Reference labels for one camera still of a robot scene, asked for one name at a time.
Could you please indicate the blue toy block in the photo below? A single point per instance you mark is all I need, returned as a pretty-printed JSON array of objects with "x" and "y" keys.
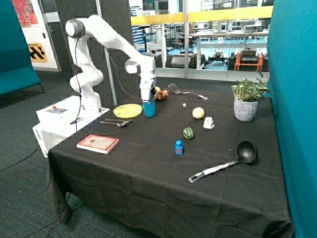
[{"x": 178, "y": 148}]

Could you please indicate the black tablecloth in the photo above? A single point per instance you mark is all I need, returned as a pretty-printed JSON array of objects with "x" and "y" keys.
[{"x": 144, "y": 184}]

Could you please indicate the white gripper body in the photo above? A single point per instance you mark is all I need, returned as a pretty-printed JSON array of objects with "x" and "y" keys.
[{"x": 147, "y": 87}]

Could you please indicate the yellow black warning sign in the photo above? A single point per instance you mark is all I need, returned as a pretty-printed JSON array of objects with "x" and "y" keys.
[{"x": 37, "y": 53}]

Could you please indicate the silver metal spoon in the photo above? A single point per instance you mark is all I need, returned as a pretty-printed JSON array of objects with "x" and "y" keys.
[{"x": 119, "y": 124}]

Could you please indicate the green toy bell pepper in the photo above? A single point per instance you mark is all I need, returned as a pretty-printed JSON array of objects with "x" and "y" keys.
[{"x": 188, "y": 133}]

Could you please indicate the red book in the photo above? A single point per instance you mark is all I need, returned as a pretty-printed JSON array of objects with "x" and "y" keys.
[{"x": 97, "y": 143}]

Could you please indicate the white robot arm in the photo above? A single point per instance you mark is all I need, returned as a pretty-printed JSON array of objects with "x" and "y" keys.
[{"x": 142, "y": 64}]

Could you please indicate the yellow lemon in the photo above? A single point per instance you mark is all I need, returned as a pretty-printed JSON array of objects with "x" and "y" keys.
[{"x": 198, "y": 113}]

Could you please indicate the silver metal fork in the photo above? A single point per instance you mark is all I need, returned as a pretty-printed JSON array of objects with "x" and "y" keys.
[{"x": 118, "y": 120}]

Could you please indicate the brown teddy bear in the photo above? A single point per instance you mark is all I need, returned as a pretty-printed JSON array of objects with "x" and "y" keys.
[{"x": 161, "y": 95}]

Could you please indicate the teal sofa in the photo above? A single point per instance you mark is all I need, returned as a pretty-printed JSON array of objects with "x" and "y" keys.
[{"x": 16, "y": 70}]

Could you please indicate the black slotted spatula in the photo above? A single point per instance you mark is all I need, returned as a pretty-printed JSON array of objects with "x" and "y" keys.
[{"x": 176, "y": 91}]

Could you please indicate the white plastic figure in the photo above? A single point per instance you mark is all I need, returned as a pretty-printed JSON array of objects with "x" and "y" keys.
[{"x": 208, "y": 123}]

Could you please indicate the potted green plant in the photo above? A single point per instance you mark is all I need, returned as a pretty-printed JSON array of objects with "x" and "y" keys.
[{"x": 247, "y": 97}]

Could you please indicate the red wall poster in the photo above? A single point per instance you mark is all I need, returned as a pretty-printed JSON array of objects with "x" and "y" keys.
[{"x": 25, "y": 13}]

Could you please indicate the black ladle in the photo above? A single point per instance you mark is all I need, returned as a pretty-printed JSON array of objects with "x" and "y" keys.
[{"x": 246, "y": 153}]

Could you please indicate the white robot control box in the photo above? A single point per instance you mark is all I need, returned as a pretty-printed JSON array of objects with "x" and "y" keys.
[{"x": 61, "y": 120}]

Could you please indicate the blue plastic cup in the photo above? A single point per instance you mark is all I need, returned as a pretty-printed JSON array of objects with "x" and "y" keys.
[{"x": 149, "y": 108}]

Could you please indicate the yellow plastic plate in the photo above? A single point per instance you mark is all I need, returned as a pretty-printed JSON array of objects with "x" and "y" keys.
[{"x": 127, "y": 111}]

